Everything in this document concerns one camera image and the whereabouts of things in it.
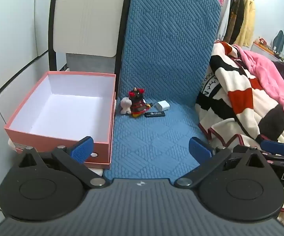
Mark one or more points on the dark figurine with red horns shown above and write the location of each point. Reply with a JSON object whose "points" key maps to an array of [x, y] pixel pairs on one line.
{"points": [[138, 100]]}

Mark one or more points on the white charger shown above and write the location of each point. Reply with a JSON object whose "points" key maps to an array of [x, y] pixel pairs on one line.
{"points": [[163, 106]]}

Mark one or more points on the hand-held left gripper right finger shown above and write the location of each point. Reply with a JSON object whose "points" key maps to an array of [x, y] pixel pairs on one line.
{"points": [[199, 150]]}

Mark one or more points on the beige panel with black frame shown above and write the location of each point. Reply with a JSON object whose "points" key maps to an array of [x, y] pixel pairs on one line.
{"points": [[88, 29]]}

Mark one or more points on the small house model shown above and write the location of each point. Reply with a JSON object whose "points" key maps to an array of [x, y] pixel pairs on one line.
{"points": [[262, 41]]}

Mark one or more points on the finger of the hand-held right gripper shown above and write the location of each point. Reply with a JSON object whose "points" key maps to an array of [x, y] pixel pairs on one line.
{"points": [[274, 146]]}

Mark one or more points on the pink fleece blanket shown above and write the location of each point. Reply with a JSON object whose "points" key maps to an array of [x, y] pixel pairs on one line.
{"points": [[262, 68]]}

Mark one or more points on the pink cardboard box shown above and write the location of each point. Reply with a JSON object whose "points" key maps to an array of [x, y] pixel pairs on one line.
{"points": [[66, 110]]}

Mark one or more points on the white wardrobe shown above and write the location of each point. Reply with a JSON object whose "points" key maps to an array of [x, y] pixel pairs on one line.
{"points": [[9, 41]]}

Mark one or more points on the white plush toy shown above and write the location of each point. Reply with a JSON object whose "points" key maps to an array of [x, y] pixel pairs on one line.
{"points": [[125, 106]]}

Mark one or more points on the grey panel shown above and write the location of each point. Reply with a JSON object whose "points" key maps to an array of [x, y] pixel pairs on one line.
{"points": [[90, 62]]}

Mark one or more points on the dark brown hanging coat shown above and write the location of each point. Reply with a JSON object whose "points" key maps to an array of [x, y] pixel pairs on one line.
{"points": [[238, 12]]}

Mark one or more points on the yellow hanging jacket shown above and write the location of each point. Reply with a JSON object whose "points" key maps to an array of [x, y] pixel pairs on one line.
{"points": [[248, 17]]}

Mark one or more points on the blue quilted cushion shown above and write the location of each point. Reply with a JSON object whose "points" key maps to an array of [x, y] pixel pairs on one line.
{"points": [[166, 54]]}

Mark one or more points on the black stick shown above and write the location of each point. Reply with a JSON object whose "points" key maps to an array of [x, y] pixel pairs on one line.
{"points": [[155, 114]]}

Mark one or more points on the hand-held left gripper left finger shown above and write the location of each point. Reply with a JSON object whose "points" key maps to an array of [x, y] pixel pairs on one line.
{"points": [[83, 149]]}

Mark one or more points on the light desk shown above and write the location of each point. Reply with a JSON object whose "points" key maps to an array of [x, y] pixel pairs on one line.
{"points": [[267, 50]]}

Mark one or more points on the white hanging garment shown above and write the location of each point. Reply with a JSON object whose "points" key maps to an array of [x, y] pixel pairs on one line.
{"points": [[226, 9]]}

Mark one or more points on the red black white striped blanket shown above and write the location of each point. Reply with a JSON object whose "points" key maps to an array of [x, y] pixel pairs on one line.
{"points": [[235, 103]]}

